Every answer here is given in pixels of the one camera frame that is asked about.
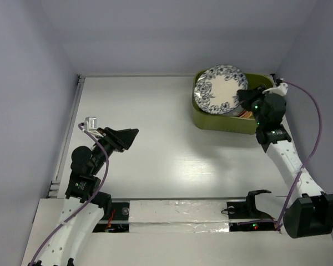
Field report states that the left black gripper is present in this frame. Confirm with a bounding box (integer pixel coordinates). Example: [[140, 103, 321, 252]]
[[90, 126, 138, 174]]

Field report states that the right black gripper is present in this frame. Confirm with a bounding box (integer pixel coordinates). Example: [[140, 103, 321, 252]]
[[236, 84, 270, 126]]

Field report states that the orange woven plate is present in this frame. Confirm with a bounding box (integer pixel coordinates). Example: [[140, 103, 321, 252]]
[[238, 110, 254, 119]]

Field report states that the blue floral white plate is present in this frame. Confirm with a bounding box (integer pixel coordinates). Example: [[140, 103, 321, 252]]
[[193, 64, 248, 117]]

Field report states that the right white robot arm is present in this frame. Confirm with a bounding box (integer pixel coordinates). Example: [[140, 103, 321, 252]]
[[236, 83, 333, 238]]

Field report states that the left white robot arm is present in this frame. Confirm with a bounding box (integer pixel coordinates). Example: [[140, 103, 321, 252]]
[[29, 124, 139, 265]]

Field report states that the olive green plastic bin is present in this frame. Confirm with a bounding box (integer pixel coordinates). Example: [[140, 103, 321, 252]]
[[191, 73, 274, 135]]

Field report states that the silver foil strip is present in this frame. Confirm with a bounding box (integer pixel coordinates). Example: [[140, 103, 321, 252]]
[[128, 199, 229, 233]]

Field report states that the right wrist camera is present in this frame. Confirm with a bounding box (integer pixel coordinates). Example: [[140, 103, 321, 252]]
[[263, 78, 289, 96]]

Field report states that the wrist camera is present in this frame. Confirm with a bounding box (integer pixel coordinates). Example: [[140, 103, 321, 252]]
[[83, 116, 98, 132], [263, 78, 289, 96]]

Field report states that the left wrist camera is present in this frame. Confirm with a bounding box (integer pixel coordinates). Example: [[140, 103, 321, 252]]
[[83, 116, 98, 132]]

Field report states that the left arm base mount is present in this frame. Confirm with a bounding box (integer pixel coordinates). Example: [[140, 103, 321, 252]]
[[93, 202, 130, 233]]

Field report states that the aluminium frame rail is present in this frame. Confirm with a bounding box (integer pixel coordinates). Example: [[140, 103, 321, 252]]
[[46, 75, 85, 198]]

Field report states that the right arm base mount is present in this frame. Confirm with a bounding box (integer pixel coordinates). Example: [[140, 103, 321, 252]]
[[221, 190, 278, 232]]

